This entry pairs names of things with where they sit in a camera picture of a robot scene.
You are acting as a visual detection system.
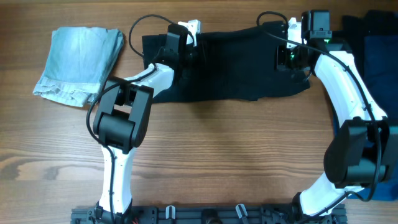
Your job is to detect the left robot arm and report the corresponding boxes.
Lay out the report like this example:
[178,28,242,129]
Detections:
[92,20,201,219]

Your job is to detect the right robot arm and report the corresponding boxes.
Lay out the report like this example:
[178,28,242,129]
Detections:
[278,10,397,222]

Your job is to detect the left black cable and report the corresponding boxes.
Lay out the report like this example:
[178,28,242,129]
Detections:
[85,14,196,224]

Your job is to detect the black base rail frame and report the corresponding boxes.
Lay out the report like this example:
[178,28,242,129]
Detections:
[70,204,348,224]

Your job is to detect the right black cable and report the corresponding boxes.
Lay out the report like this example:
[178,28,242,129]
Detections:
[256,11,382,223]

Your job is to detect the black cable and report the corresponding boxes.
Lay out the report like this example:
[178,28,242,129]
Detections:
[256,11,382,223]
[85,14,196,224]

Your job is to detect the dark navy folded garment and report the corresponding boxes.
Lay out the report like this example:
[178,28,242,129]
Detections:
[341,9,397,80]

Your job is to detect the folded light blue jeans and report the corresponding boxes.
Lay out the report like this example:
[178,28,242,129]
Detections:
[33,27,124,107]

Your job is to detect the black shorts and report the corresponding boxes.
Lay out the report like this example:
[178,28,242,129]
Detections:
[154,21,310,103]

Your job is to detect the blue garment under pile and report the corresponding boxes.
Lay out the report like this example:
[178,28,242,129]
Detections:
[332,34,398,202]

